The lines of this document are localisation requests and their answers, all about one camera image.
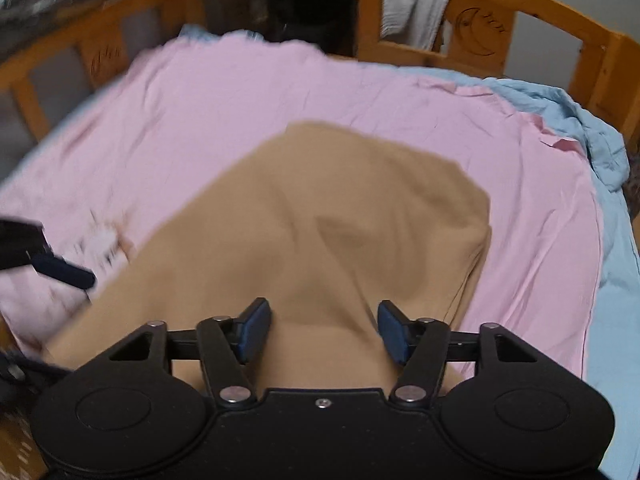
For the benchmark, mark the tan hooded jacket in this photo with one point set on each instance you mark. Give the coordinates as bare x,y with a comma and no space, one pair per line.
325,224

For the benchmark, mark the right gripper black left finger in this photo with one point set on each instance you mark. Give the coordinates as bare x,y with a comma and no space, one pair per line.
226,346

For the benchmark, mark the pink bed sheet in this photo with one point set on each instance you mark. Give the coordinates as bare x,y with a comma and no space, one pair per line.
102,187

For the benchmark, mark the light blue bed sheet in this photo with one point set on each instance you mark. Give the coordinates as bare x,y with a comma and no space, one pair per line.
600,209

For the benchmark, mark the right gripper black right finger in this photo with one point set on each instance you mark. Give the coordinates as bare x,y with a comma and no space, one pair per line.
420,348

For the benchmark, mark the wooden bed frame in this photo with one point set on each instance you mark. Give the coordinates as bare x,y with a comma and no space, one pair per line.
475,37

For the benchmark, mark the grey white towel on rail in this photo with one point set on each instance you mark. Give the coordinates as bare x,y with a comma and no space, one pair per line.
414,23

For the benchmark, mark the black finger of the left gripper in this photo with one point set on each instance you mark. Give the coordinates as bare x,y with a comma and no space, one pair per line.
62,271

